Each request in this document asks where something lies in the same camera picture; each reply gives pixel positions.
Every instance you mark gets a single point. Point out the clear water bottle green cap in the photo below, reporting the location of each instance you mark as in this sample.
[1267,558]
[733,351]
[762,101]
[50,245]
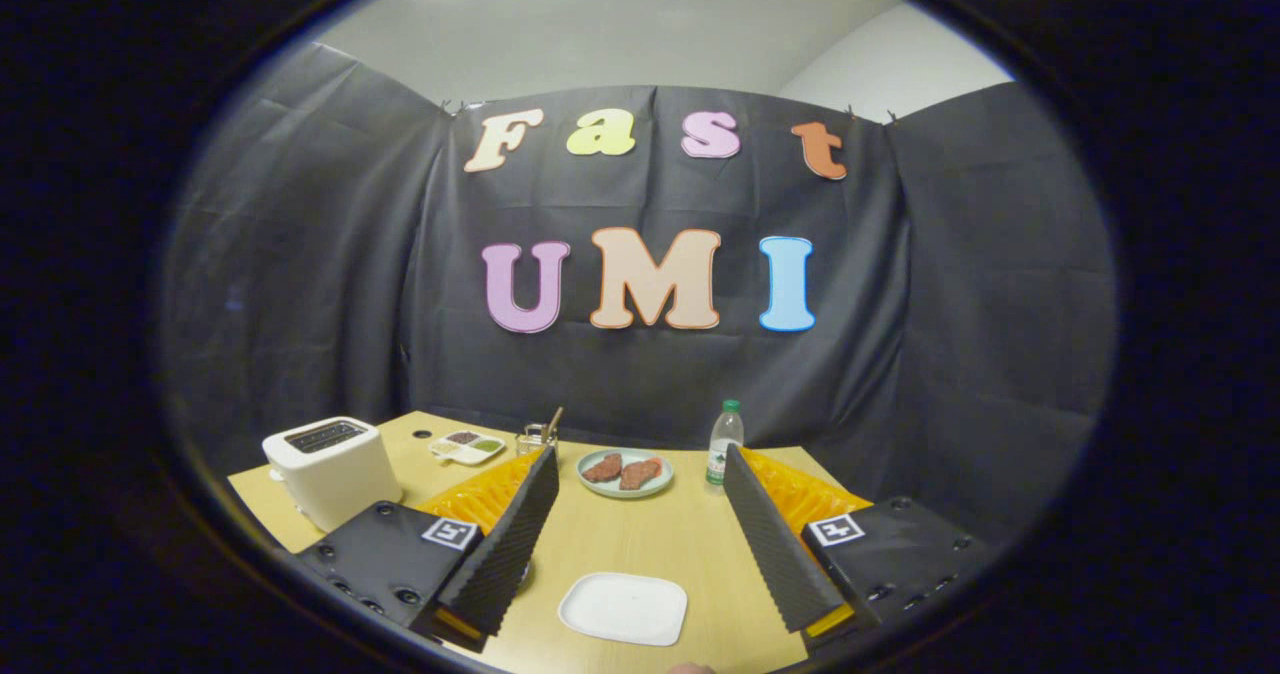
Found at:
[724,454]

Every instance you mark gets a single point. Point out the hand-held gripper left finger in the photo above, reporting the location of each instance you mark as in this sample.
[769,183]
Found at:
[510,549]

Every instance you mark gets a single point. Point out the brown meat patty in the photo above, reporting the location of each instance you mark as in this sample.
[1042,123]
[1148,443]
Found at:
[640,473]
[603,468]

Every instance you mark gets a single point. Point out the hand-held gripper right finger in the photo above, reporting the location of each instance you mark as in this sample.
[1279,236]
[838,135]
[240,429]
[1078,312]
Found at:
[775,544]

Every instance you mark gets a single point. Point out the white square plate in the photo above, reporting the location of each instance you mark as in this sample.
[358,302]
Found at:
[625,609]

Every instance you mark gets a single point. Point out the pale green plate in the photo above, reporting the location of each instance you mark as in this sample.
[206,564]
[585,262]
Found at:
[625,493]

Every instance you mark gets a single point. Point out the wooden utensil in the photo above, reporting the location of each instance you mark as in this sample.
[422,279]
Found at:
[555,419]

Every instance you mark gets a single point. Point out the white divided bean dish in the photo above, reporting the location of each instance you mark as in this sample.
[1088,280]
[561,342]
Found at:
[470,456]

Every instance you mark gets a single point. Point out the white toaster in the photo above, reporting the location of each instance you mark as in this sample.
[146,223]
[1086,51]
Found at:
[340,479]

